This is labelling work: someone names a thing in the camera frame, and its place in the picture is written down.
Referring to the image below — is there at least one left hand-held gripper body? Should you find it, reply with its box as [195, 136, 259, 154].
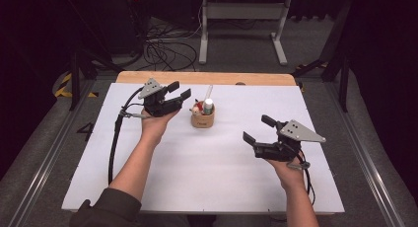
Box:
[137, 77, 183, 118]

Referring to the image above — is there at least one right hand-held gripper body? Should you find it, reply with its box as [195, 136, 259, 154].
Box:
[251, 119, 327, 163]

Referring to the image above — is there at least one white pen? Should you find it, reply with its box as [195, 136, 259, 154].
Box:
[203, 85, 214, 105]

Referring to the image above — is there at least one white green glue stick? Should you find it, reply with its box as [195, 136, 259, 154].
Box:
[202, 98, 215, 116]

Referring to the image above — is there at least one round wooden pen holder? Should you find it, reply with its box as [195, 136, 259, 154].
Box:
[189, 102, 217, 129]

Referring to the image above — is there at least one person's left hand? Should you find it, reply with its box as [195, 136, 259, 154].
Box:
[140, 109, 180, 145]

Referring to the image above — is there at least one person's right hand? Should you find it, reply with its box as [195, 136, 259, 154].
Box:
[267, 156, 308, 190]

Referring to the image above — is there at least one white table mat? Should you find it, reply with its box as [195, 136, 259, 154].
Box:
[62, 82, 346, 214]

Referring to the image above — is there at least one black metal stand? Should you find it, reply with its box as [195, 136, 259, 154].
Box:
[64, 0, 124, 112]
[291, 0, 351, 114]

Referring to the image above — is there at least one yellow black hazard tape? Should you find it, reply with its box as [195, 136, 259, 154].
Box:
[53, 72, 100, 99]

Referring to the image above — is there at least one dark olive sleeve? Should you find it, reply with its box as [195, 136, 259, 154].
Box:
[68, 187, 143, 227]

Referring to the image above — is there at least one tangle of black floor cables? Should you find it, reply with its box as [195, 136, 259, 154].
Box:
[141, 4, 203, 73]

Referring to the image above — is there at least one right hand-held gripper cable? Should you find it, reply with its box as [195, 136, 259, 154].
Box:
[288, 150, 316, 207]

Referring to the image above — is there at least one hand-held gripper cable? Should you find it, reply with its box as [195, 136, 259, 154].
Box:
[106, 86, 146, 186]
[288, 150, 316, 207]

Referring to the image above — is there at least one left hand-held gripper cable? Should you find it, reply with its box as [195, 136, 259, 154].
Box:
[106, 86, 146, 186]

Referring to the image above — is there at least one aluminium floor rail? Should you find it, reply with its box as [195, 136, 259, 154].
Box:
[7, 80, 100, 227]
[323, 82, 407, 227]

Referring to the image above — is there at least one grey metal desk frame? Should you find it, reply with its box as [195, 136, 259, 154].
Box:
[198, 0, 293, 66]

